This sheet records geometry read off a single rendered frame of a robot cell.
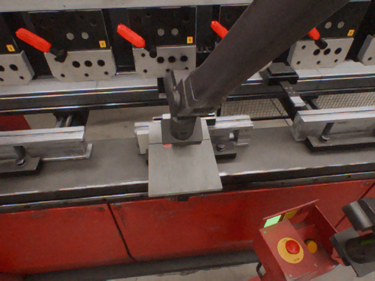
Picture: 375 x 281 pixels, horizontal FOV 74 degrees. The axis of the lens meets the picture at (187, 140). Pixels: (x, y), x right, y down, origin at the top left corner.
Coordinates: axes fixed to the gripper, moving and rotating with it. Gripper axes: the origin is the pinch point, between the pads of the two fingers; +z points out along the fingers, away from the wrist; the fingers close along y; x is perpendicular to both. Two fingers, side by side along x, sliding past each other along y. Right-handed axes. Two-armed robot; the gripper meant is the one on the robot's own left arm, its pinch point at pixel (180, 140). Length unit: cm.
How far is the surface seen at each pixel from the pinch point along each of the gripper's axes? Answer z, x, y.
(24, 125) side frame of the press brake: 72, -40, 84
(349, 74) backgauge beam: 17, -29, -73
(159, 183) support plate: -4.8, 12.1, 6.5
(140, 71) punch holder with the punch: -12.8, -15.0, 9.1
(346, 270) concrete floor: 83, 57, -92
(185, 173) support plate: -3.8, 10.0, -0.2
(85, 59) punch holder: -15.8, -16.8, 21.6
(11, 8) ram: -25.6, -22.6, 33.0
